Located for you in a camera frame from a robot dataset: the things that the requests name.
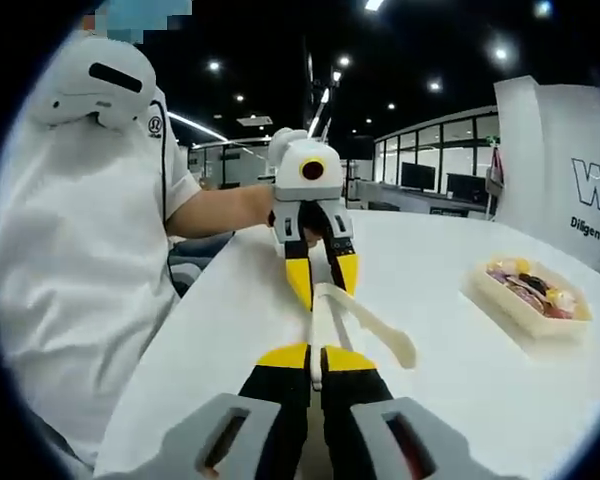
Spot hanging bag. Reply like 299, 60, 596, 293
485, 144, 506, 221

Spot person's left hand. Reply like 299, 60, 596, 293
302, 223, 326, 248

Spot white food tongs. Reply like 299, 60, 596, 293
307, 280, 418, 392

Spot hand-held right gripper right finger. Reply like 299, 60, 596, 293
319, 344, 524, 480

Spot round ceiling spotlights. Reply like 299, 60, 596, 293
207, 0, 551, 125

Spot cream hexagonal container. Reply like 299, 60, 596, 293
462, 253, 594, 337

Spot black computer monitor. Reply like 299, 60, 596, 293
447, 172, 487, 204
400, 162, 437, 192

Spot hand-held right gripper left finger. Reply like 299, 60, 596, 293
162, 342, 314, 480

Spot white chest-worn device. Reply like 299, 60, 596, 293
29, 35, 158, 135

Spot person's blue jeans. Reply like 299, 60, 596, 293
168, 233, 234, 297

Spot black device cable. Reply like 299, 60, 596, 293
148, 98, 180, 284

